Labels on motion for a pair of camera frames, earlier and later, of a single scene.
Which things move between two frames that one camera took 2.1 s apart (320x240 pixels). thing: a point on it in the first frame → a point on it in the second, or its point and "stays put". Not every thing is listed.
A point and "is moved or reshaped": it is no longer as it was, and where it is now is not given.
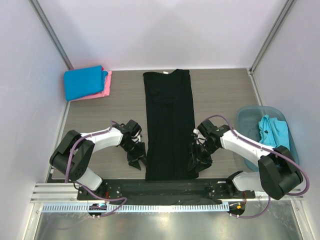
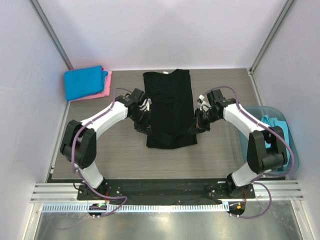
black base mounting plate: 165,189 stays put
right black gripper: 200,152 → 200,123
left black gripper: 143,154 → 146,125
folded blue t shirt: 84,81 stays put
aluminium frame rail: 67,193 stays put
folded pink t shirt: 106,92 stays put
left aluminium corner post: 38,9 stays put
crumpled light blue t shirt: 273,132 stays put
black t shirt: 170,124 is moved or reshaped
